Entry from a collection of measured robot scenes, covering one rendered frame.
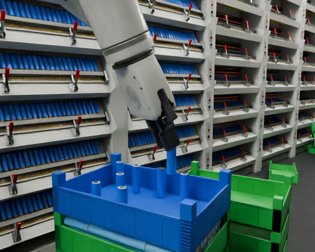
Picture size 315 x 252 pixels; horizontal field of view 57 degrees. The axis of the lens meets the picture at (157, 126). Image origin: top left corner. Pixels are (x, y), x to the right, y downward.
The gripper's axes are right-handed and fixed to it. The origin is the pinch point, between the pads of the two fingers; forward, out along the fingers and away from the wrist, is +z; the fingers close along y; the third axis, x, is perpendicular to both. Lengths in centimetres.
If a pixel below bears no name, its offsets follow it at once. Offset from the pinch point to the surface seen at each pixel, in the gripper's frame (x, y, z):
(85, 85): 12, -82, -4
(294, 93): 204, -134, 95
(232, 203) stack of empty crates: 11.3, -3.8, 26.2
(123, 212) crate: -13.6, 2.1, 6.6
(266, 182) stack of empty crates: 28.7, -9.9, 34.2
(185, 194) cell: 0.1, -2.2, 14.6
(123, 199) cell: -11.9, -1.2, 6.5
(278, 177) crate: 115, -93, 120
